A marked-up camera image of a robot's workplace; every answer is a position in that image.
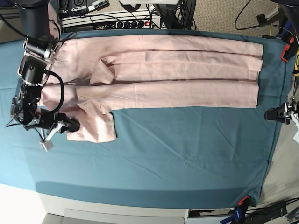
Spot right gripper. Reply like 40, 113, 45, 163
37, 109, 80, 134

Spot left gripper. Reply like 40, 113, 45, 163
264, 102, 292, 125

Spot pink T-shirt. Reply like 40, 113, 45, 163
52, 35, 263, 143

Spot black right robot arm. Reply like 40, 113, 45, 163
9, 0, 80, 133

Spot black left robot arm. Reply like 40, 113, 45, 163
264, 0, 299, 125

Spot red clamp upper right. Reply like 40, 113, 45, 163
281, 37, 294, 62

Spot teal table cloth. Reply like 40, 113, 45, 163
0, 31, 295, 209

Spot red black clamp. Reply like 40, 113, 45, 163
238, 195, 251, 206

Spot blue spring clamp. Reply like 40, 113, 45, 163
220, 202, 249, 224

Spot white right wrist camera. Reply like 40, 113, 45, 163
39, 140, 53, 152

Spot yellow handled pliers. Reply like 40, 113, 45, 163
293, 50, 299, 96

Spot white power strip red switch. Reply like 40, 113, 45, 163
62, 14, 162, 32

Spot black cable bundle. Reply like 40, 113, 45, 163
121, 0, 197, 30

